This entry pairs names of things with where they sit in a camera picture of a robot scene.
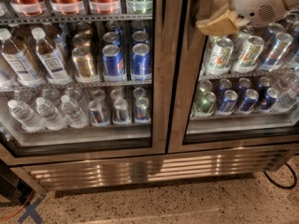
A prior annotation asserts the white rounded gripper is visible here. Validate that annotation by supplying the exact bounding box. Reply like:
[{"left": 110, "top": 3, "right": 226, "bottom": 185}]
[{"left": 195, "top": 0, "right": 299, "bottom": 36}]

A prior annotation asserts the steel fridge door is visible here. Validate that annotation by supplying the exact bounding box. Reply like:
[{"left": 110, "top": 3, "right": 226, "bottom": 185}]
[
  {"left": 169, "top": 0, "right": 299, "bottom": 153},
  {"left": 1, "top": 0, "right": 177, "bottom": 170}
]

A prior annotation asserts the steel fridge base grille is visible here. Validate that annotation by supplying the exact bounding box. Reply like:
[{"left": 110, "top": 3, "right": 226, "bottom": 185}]
[{"left": 11, "top": 142, "right": 298, "bottom": 193}]

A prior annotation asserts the white 7Up can left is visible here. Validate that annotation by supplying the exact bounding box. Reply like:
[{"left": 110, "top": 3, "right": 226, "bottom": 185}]
[{"left": 206, "top": 37, "right": 234, "bottom": 76}]

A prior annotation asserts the white 7up can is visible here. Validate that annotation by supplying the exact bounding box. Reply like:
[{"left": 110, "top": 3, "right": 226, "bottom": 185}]
[
  {"left": 231, "top": 35, "right": 264, "bottom": 74},
  {"left": 206, "top": 37, "right": 234, "bottom": 76}
]

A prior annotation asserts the white 7Up can right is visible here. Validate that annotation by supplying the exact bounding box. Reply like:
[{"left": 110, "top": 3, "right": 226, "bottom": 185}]
[{"left": 231, "top": 35, "right": 264, "bottom": 74}]

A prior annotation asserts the silver blue can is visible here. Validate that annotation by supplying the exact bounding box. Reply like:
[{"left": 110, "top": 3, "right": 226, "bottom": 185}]
[{"left": 260, "top": 32, "right": 293, "bottom": 71}]

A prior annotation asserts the blue can bottom right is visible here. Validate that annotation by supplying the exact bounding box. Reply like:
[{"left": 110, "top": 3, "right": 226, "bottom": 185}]
[{"left": 237, "top": 89, "right": 259, "bottom": 113}]

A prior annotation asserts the blue can bottom left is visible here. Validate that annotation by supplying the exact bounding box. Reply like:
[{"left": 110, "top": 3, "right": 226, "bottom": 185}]
[{"left": 217, "top": 90, "right": 238, "bottom": 115}]

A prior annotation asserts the green can bottom shelf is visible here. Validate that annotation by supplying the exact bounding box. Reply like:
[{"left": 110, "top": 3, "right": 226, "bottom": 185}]
[{"left": 194, "top": 91, "right": 216, "bottom": 117}]

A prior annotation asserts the front blue Pepsi can right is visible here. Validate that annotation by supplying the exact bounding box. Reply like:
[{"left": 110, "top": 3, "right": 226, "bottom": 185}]
[{"left": 131, "top": 43, "right": 151, "bottom": 80}]

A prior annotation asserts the blue pepsi can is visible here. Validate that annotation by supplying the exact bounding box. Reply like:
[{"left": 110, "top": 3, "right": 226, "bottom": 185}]
[
  {"left": 102, "top": 45, "right": 126, "bottom": 82},
  {"left": 131, "top": 43, "right": 151, "bottom": 80}
]

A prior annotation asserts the small silver can right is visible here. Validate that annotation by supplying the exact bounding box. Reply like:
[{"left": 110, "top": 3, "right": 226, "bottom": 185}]
[{"left": 135, "top": 97, "right": 150, "bottom": 123}]

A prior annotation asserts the small silver can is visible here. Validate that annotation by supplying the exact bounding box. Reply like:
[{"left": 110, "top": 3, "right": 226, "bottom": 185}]
[
  {"left": 135, "top": 97, "right": 150, "bottom": 123},
  {"left": 89, "top": 100, "right": 109, "bottom": 127},
  {"left": 113, "top": 98, "right": 132, "bottom": 125}
]

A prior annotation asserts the front blue Pepsi can left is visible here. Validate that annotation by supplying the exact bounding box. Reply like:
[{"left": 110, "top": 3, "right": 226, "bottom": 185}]
[{"left": 102, "top": 45, "right": 126, "bottom": 82}]

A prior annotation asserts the small silver can middle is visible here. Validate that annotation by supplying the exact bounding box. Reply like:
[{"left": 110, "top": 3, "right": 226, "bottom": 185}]
[{"left": 113, "top": 98, "right": 132, "bottom": 125}]

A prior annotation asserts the front gold can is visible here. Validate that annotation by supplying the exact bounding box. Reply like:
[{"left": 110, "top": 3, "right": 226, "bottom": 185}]
[{"left": 72, "top": 47, "right": 100, "bottom": 84}]

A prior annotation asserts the small silver can left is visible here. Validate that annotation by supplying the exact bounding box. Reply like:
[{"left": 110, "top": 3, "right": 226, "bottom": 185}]
[{"left": 89, "top": 100, "right": 109, "bottom": 127}]

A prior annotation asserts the tea bottle white cap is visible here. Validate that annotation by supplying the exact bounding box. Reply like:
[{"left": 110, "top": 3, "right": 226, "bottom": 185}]
[{"left": 31, "top": 27, "right": 70, "bottom": 84}]

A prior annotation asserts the water bottle right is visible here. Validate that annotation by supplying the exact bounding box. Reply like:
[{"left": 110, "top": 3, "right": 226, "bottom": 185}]
[{"left": 61, "top": 95, "right": 88, "bottom": 129}]

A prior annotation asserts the water bottle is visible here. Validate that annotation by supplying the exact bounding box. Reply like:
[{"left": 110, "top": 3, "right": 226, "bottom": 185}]
[
  {"left": 61, "top": 95, "right": 88, "bottom": 129},
  {"left": 7, "top": 100, "right": 45, "bottom": 133},
  {"left": 36, "top": 97, "right": 67, "bottom": 131}
]

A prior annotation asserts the water bottle middle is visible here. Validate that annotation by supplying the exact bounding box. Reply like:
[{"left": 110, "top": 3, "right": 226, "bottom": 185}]
[{"left": 36, "top": 97, "right": 67, "bottom": 131}]

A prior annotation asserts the tea bottle far left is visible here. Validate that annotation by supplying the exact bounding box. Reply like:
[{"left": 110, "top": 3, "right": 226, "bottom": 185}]
[{"left": 0, "top": 28, "right": 45, "bottom": 87}]

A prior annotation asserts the water bottle left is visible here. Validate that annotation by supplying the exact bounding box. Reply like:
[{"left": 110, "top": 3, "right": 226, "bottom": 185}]
[{"left": 7, "top": 100, "right": 45, "bottom": 133}]

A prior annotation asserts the blue tape cross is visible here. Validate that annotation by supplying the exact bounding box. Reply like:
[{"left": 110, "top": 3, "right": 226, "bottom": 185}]
[{"left": 18, "top": 194, "right": 46, "bottom": 224}]

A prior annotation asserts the black power cable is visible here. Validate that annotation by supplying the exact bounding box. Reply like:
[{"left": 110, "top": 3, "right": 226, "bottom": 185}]
[{"left": 262, "top": 161, "right": 298, "bottom": 190}]

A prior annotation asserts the orange cable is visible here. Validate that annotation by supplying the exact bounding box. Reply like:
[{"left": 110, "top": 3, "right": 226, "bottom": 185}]
[{"left": 0, "top": 189, "right": 35, "bottom": 222}]

